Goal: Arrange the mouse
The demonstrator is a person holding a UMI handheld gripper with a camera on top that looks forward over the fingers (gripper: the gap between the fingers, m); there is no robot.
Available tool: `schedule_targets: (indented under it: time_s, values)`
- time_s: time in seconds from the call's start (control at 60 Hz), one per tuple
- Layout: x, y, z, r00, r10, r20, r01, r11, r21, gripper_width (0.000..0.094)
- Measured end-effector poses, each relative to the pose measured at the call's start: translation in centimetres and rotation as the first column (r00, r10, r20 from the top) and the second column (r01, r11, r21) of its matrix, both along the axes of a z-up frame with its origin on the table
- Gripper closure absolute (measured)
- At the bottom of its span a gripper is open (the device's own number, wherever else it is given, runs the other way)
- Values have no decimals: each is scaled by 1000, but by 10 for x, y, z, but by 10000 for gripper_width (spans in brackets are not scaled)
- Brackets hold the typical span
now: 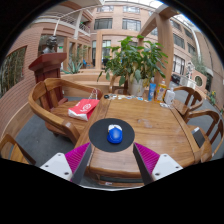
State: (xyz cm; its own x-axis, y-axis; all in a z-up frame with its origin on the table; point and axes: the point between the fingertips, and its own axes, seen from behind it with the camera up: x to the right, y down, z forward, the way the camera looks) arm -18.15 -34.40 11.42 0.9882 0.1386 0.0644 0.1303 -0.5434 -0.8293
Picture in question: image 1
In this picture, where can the dark bust statue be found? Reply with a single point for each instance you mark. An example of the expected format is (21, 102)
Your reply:
(50, 45)

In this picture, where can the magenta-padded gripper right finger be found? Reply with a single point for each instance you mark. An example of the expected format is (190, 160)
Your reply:
(166, 166)

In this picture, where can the yellow dish soap bottle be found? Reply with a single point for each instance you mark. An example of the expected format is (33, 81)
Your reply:
(161, 91)

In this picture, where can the small blue sticker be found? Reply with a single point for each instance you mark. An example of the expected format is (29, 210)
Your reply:
(139, 98)

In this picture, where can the round black mouse pad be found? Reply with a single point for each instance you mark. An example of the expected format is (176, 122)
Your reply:
(98, 135)

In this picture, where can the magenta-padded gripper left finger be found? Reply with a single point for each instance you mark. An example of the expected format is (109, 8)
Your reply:
(56, 166)

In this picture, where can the dark red wooden pedestal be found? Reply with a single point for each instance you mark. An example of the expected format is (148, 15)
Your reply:
(48, 66)

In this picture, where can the green plant in white pot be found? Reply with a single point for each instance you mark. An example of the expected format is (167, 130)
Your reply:
(133, 61)

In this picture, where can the bunch of keys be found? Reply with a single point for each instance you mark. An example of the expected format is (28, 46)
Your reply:
(106, 96)

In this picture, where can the white pump bottle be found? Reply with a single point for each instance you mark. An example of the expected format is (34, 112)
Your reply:
(169, 97)

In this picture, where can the blue squeeze tube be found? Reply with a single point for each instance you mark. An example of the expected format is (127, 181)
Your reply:
(152, 92)

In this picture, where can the white wipes packet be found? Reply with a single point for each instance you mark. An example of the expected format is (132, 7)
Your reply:
(166, 105)

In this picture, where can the black notebook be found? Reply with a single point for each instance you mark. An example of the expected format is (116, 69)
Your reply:
(198, 137)

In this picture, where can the wooden armchair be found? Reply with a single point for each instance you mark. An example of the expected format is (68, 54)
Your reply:
(208, 115)
(13, 150)
(181, 106)
(115, 88)
(53, 116)

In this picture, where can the spiky green agave plant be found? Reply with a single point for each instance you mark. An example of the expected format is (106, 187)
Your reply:
(72, 67)

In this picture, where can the blue and white computer mouse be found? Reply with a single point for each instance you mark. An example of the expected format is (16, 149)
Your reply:
(115, 135)

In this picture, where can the red paper bag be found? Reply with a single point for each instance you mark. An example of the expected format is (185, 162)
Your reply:
(83, 108)

